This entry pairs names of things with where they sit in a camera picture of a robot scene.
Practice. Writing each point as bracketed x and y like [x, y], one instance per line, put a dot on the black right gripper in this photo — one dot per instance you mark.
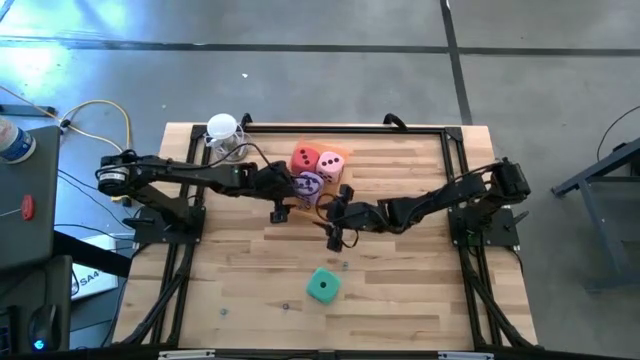
[357, 217]

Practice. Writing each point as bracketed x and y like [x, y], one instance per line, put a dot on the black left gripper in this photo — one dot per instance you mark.
[275, 182]

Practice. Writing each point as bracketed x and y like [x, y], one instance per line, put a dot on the large purple foam die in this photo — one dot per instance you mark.
[307, 192]

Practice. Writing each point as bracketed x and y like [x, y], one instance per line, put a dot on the large red foam die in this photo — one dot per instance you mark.
[305, 160]

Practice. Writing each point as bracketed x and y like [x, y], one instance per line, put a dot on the large pink foam die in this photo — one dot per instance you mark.
[331, 167]

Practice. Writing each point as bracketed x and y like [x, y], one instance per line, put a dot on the large teal foam die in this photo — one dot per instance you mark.
[324, 286]

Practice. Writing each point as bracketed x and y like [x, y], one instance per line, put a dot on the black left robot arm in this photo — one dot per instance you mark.
[175, 172]

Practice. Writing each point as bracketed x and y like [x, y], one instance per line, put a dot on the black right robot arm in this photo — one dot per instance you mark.
[450, 197]

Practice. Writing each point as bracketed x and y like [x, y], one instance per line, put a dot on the orange translucent plastic bin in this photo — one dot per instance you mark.
[340, 149]

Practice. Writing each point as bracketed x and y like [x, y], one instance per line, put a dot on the clear cup with white lid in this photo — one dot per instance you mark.
[222, 125]

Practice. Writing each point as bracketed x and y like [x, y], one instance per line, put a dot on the white printed box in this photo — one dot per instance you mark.
[95, 282]

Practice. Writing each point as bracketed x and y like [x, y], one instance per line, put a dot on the dark grey side desk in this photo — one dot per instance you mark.
[30, 170]

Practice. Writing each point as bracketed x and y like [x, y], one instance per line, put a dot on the small red object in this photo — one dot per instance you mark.
[27, 207]

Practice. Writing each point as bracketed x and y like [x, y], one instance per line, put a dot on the grey metal stand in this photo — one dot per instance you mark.
[600, 166]

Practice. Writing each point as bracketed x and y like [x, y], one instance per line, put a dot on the plastic bottle with blue label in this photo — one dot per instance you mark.
[17, 145]

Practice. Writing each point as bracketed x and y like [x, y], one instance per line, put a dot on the black floor bar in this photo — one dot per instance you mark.
[25, 110]

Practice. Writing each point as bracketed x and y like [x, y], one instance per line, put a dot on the black computer mouse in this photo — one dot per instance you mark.
[44, 325]

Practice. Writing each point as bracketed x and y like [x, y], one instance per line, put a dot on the black desk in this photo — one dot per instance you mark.
[15, 290]

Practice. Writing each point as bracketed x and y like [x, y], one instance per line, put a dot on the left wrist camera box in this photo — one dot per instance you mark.
[279, 214]

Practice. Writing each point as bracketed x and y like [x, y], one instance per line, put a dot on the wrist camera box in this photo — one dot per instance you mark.
[279, 214]
[346, 192]

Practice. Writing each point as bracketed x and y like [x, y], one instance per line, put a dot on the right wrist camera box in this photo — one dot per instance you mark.
[346, 192]

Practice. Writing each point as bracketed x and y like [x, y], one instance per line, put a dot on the black aluminium table frame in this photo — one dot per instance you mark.
[400, 131]

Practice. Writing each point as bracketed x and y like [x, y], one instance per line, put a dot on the white frame bracket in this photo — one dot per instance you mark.
[185, 355]
[465, 356]

